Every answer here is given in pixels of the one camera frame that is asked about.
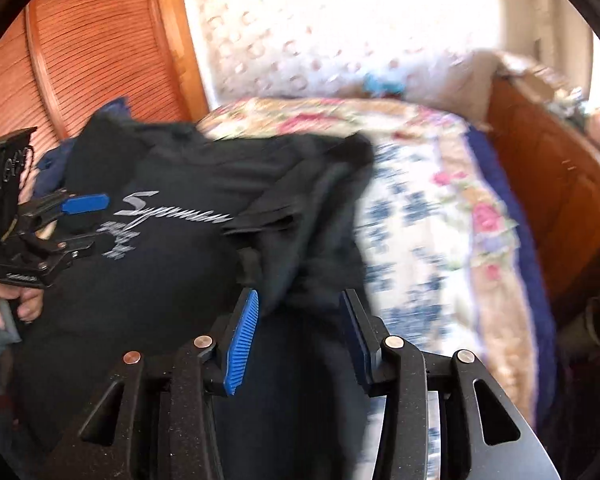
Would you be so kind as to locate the person's left hand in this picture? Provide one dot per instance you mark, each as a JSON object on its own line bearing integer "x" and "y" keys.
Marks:
{"x": 27, "y": 305}

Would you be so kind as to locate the grey pipe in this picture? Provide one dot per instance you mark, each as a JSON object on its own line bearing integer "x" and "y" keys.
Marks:
{"x": 592, "y": 322}

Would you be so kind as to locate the wooden louvred wardrobe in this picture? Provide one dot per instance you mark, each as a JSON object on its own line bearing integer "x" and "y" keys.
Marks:
{"x": 95, "y": 45}

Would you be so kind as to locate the dark blue bedsheet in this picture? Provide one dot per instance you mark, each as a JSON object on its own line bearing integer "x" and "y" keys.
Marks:
{"x": 526, "y": 260}

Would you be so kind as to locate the floral blanket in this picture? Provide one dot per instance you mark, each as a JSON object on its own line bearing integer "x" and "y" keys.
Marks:
{"x": 430, "y": 240}

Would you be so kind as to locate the light blue toy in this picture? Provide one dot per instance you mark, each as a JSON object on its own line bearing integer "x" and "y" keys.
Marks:
{"x": 382, "y": 85}

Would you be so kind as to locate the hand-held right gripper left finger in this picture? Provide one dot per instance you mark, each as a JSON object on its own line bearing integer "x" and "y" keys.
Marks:
{"x": 241, "y": 347}

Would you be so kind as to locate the white curtain with circles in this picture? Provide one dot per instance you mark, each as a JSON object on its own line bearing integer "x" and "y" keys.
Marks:
{"x": 330, "y": 25}

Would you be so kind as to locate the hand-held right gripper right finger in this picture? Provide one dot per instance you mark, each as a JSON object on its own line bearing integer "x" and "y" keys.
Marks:
{"x": 356, "y": 332}

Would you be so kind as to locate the wooden sideboard cabinet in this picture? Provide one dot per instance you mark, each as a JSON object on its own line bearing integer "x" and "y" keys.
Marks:
{"x": 555, "y": 195}

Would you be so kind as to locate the pile of dark blue clothes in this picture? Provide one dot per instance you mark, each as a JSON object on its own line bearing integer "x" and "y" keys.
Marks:
{"x": 55, "y": 166}

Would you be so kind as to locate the black printed t-shirt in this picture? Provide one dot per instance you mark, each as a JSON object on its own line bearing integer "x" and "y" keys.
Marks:
{"x": 180, "y": 265}

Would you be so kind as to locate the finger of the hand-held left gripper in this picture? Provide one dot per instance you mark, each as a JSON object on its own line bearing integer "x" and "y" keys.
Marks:
{"x": 75, "y": 247}
{"x": 87, "y": 204}

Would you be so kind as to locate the cardboard box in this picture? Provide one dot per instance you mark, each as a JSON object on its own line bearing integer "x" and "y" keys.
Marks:
{"x": 527, "y": 77}

